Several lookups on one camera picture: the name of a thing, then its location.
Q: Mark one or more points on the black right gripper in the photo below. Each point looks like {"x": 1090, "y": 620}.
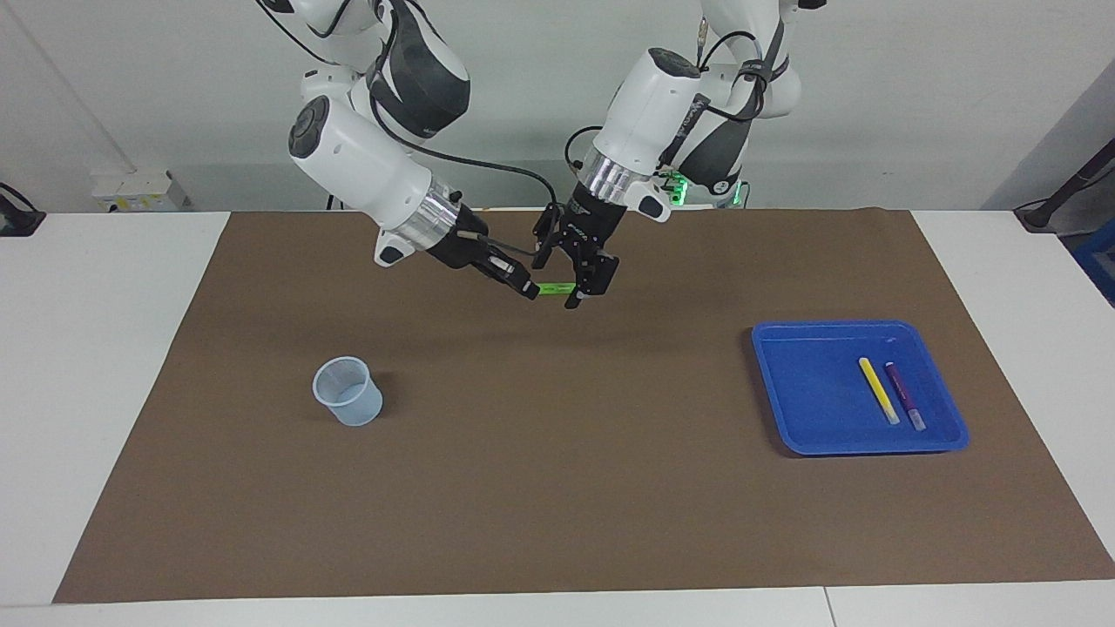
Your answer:
{"x": 466, "y": 248}

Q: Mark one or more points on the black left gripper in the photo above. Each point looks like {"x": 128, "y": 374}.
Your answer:
{"x": 588, "y": 226}

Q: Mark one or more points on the green pen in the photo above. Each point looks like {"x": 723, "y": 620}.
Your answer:
{"x": 556, "y": 288}

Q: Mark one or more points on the yellow pen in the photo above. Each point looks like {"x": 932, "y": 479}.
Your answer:
{"x": 878, "y": 390}

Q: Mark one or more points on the purple pen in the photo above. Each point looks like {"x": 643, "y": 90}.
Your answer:
{"x": 904, "y": 396}

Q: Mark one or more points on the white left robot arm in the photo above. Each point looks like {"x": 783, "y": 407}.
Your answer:
{"x": 645, "y": 104}

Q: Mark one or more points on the blue plastic tray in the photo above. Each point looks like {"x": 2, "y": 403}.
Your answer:
{"x": 810, "y": 392}

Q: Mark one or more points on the brown table mat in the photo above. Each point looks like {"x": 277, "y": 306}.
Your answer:
{"x": 566, "y": 479}

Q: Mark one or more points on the translucent plastic measuring cup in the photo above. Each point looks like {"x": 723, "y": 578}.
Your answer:
{"x": 353, "y": 405}

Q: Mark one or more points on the black clamp base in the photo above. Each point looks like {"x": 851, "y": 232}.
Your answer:
{"x": 17, "y": 218}

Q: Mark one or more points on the blue crate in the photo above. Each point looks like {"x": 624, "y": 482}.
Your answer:
{"x": 1098, "y": 261}

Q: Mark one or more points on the white wall socket box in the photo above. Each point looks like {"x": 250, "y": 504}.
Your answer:
{"x": 139, "y": 192}

